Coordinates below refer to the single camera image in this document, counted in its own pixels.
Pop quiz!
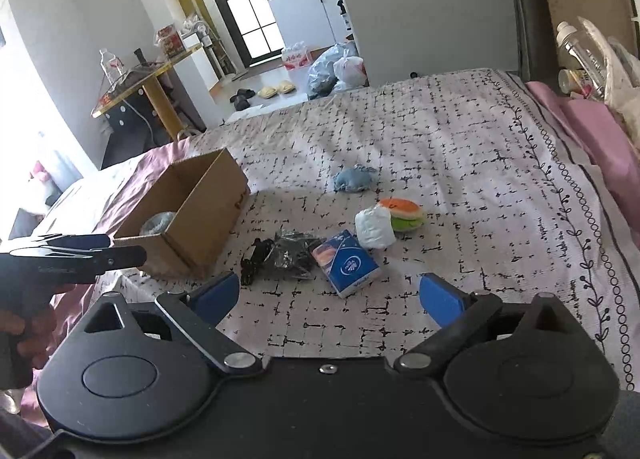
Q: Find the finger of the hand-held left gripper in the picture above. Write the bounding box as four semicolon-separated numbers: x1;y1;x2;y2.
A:
7;233;111;252
75;245;147;275

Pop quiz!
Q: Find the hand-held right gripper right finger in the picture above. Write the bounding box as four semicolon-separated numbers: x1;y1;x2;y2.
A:
392;273;568;374

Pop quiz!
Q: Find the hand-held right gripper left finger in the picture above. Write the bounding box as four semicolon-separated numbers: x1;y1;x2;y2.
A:
80;271;263;375

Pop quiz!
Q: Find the brown cardboard box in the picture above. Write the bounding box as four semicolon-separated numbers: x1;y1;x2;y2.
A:
112;148;251;281

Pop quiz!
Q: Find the burger plush toy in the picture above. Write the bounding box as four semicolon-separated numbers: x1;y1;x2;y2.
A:
377;198;425;233

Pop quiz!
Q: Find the blue denim plush toy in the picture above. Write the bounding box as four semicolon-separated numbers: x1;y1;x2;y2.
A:
334;164;381;196

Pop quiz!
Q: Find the person's left hand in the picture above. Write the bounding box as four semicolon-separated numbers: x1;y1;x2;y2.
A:
0;311;57;371

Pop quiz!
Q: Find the white bed cover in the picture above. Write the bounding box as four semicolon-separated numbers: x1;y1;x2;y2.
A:
30;176;121;240

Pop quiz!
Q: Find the crumpled clear plastic bag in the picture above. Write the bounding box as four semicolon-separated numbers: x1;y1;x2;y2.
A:
140;212;177;236

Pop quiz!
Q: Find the small black toy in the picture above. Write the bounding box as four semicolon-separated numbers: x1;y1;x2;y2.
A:
240;237;273;286

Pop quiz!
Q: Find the mauve bed sheet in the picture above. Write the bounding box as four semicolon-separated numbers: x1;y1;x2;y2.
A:
47;132;221;340

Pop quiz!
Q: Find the black plastic bag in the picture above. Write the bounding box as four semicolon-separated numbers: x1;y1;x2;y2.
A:
265;231;326;282

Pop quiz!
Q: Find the blue tissue pack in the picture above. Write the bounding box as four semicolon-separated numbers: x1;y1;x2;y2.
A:
310;230;381;299

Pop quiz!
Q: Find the black dotted storage box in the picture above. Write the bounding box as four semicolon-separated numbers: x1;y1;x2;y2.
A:
99;89;173;171

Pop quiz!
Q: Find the white black patterned blanket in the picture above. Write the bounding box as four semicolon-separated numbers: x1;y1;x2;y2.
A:
117;68;640;390

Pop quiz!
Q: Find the gold edged table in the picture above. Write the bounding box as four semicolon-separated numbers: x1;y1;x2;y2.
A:
91;43;203;141

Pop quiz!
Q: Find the red label water bottle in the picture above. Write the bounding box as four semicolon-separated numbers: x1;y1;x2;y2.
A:
100;49;126;83

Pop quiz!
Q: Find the white floor mat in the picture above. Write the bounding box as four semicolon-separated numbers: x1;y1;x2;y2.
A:
225;104;273;126

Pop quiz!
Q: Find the white mini fridge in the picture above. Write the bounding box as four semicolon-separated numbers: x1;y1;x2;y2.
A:
179;34;224;86

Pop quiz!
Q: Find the light pink bedding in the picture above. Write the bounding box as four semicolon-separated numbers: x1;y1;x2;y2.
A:
525;82;640;222

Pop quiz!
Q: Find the red snack box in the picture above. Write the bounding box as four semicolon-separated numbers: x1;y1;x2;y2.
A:
155;25;187;58

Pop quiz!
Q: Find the white red plastic bag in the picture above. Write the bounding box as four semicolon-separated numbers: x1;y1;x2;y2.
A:
332;55;368;90

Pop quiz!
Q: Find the grey garbage bag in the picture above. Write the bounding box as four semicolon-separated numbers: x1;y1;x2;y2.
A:
306;42;359;100

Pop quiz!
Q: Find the pack of water bottles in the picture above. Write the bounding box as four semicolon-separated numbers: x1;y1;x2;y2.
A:
281;42;314;71

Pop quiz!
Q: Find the snack cup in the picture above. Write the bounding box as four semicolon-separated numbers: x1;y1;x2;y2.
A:
557;68;596;98

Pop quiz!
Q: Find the clear bottle white cap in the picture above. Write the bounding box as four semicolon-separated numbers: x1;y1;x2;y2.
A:
556;22;601;90

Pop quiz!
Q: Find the translucent white plastic bag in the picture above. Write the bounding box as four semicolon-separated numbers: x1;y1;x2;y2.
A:
577;16;640;112

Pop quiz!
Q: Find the white kitchen cabinet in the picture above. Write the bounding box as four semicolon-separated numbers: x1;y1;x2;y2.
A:
265;0;359;51

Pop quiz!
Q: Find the white cable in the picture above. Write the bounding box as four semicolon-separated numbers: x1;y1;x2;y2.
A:
120;94;157;126

